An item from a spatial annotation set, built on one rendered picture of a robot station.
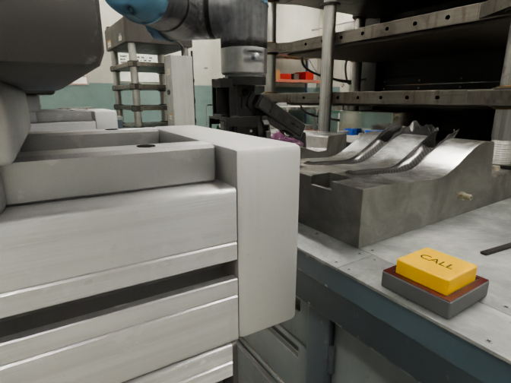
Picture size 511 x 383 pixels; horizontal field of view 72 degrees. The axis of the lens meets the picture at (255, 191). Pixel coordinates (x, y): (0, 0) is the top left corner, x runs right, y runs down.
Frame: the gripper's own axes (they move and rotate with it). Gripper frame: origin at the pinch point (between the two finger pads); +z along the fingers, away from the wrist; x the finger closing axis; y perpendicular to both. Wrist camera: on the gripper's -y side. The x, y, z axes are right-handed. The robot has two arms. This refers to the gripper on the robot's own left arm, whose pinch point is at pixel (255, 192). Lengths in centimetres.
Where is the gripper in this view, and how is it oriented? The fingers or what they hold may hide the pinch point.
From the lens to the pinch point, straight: 63.7
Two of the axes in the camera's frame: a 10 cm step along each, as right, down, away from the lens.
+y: -8.7, 1.2, -4.7
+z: 0.0, 9.7, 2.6
